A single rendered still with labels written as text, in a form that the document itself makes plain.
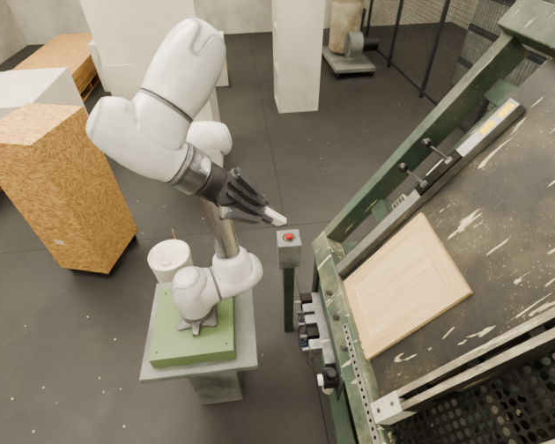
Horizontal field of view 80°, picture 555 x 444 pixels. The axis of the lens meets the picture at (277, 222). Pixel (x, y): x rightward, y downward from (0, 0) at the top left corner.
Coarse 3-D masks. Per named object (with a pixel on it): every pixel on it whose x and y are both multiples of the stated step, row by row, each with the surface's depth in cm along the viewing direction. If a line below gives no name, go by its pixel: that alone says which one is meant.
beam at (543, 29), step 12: (528, 0) 108; (540, 0) 104; (516, 12) 110; (528, 12) 106; (540, 12) 103; (552, 12) 99; (504, 24) 113; (516, 24) 109; (528, 24) 105; (540, 24) 101; (552, 24) 98; (516, 36) 112; (528, 36) 104; (540, 36) 100; (552, 36) 97; (540, 48) 105; (552, 48) 96
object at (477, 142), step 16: (496, 112) 112; (512, 112) 107; (480, 128) 115; (496, 128) 111; (464, 144) 119; (480, 144) 115; (464, 160) 119; (448, 176) 123; (416, 192) 131; (432, 192) 128; (400, 208) 136; (416, 208) 133; (384, 224) 141; (400, 224) 138; (368, 240) 147; (352, 256) 152
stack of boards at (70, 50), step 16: (48, 48) 587; (64, 48) 585; (80, 48) 583; (32, 64) 527; (48, 64) 525; (64, 64) 524; (80, 64) 522; (80, 80) 518; (96, 80) 586; (80, 96) 517
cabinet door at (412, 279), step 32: (416, 224) 129; (384, 256) 138; (416, 256) 124; (448, 256) 113; (352, 288) 149; (384, 288) 133; (416, 288) 120; (448, 288) 109; (384, 320) 128; (416, 320) 115
